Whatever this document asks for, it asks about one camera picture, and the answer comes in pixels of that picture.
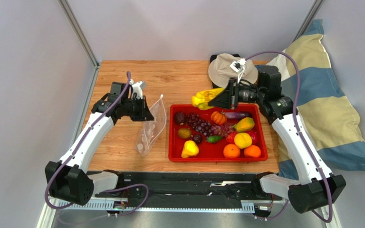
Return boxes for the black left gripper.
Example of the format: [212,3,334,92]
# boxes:
[122,96,154,122]

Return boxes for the clear dotted zip top bag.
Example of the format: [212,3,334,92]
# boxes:
[135,94,167,157]

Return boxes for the yellow banana bunch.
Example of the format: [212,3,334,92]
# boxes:
[191,88,224,111]

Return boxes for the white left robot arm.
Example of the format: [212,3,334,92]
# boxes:
[45,81,154,206]

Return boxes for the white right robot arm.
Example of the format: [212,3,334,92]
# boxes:
[208,62,346,222]

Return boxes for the small orange pumpkin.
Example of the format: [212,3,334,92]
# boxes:
[211,111,227,125]

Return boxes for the purple eggplant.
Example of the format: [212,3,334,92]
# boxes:
[224,112,252,120]

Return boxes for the beige bucket hat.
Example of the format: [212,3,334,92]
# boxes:
[208,53,259,88]

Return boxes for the light purple grape bunch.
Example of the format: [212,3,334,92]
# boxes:
[211,124,235,137]

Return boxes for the yellow green mango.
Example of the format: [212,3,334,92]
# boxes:
[233,117,255,133]

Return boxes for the dark purple grape bunch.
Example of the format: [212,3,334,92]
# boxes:
[186,113,214,137]

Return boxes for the small green pepper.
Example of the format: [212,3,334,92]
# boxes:
[206,135,222,143]

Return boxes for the brown kiwi fruit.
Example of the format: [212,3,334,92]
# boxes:
[177,128,192,140]

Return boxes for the folded black red clothes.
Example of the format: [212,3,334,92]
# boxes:
[210,54,259,91]

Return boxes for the red plastic tray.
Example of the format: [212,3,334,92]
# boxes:
[168,104,269,162]

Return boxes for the dark purple plum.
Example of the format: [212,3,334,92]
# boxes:
[192,134,203,145]

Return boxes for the red apple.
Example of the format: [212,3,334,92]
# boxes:
[247,130,259,145]

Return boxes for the orange fruit front left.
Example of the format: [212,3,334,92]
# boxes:
[223,143,241,158]

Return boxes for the orange fruit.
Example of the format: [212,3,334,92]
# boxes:
[243,145,261,158]
[223,143,241,158]

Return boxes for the yellow pear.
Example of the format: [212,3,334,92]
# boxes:
[181,140,199,158]

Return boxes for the orange fruit front right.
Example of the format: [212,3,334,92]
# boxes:
[243,145,261,158]

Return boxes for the blue yellow striped pillow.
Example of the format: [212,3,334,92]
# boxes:
[269,19,365,171]

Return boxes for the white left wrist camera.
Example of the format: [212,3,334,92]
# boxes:
[131,81,147,100]

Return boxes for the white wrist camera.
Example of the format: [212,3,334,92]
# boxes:
[131,81,147,100]
[230,58,247,83]

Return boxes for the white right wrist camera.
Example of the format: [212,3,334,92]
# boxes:
[230,58,247,83]

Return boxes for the left aluminium frame post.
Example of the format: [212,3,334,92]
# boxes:
[58,0,100,69]

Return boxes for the aluminium frame post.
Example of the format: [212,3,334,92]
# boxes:
[294,0,325,41]
[58,0,100,69]

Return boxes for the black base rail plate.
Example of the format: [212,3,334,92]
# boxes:
[93,172,282,210]

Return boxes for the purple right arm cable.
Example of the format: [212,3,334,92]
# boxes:
[245,51,334,224]

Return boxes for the aluminium base frame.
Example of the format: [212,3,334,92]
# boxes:
[36,177,342,228]

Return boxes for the right aluminium frame post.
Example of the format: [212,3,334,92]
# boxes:
[294,0,325,41]

